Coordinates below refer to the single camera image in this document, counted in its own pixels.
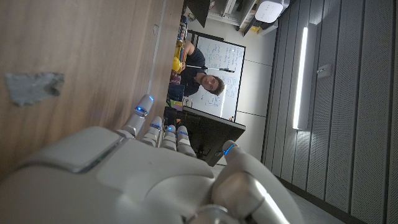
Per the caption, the purple snack packet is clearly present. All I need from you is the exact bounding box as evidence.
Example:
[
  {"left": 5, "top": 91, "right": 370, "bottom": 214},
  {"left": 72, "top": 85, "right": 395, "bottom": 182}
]
[{"left": 169, "top": 70, "right": 182, "bottom": 85}]

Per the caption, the colourful snack can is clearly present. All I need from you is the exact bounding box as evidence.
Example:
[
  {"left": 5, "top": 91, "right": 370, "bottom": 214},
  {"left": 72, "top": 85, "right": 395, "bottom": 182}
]
[{"left": 177, "top": 15, "right": 188, "bottom": 45}]

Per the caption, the small grey ceiling sensor box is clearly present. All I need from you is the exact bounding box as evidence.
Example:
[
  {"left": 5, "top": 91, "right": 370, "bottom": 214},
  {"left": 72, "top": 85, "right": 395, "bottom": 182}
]
[{"left": 316, "top": 63, "right": 333, "bottom": 80}]

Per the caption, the long white ceiling light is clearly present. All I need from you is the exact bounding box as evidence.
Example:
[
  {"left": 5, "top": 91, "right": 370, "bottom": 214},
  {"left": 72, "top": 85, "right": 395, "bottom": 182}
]
[{"left": 292, "top": 26, "right": 310, "bottom": 131}]

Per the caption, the white rounded device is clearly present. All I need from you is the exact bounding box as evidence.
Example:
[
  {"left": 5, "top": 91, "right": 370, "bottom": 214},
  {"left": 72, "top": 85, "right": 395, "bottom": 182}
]
[{"left": 254, "top": 0, "right": 291, "bottom": 24}]

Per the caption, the black flat monitor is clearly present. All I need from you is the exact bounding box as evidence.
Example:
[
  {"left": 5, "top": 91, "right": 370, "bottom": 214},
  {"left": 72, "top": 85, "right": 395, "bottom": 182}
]
[
  {"left": 162, "top": 105, "right": 247, "bottom": 167},
  {"left": 185, "top": 0, "right": 211, "bottom": 29}
]

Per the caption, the black framed whiteboard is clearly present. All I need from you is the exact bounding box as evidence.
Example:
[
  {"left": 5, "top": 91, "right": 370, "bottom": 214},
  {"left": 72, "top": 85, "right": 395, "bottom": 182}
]
[{"left": 185, "top": 35, "right": 247, "bottom": 123}]

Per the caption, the rainbow striped toy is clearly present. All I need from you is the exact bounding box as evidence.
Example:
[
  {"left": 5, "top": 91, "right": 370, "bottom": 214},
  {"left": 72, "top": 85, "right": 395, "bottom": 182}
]
[{"left": 178, "top": 46, "right": 188, "bottom": 65}]

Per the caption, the man in dark shirt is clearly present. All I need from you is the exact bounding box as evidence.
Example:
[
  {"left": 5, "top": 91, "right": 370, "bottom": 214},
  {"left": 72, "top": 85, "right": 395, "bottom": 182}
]
[{"left": 179, "top": 40, "right": 226, "bottom": 98}]

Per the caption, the dark blue bag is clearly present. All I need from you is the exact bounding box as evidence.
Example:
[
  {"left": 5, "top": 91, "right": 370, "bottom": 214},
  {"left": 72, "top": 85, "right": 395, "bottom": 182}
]
[{"left": 167, "top": 82, "right": 186, "bottom": 103}]

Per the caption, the yellow plastic toy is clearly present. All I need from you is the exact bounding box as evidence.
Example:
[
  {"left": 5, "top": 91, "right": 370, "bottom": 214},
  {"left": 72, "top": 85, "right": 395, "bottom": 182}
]
[{"left": 171, "top": 46, "right": 183, "bottom": 73}]

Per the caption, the white shelf unit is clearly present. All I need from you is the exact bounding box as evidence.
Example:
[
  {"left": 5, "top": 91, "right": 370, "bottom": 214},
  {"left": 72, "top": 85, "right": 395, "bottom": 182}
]
[{"left": 207, "top": 0, "right": 259, "bottom": 32}]

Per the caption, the black handled stick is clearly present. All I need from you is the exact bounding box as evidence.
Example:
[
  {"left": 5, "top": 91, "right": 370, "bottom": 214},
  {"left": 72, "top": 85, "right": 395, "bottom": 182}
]
[{"left": 186, "top": 64, "right": 236, "bottom": 74}]

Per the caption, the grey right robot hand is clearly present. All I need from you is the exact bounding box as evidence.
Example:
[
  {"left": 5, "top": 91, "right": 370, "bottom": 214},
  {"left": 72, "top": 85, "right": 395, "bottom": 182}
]
[{"left": 0, "top": 94, "right": 306, "bottom": 224}]

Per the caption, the grey cloth patch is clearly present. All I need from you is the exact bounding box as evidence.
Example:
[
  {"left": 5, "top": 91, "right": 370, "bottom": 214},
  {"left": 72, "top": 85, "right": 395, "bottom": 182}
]
[{"left": 4, "top": 72, "right": 65, "bottom": 108}]

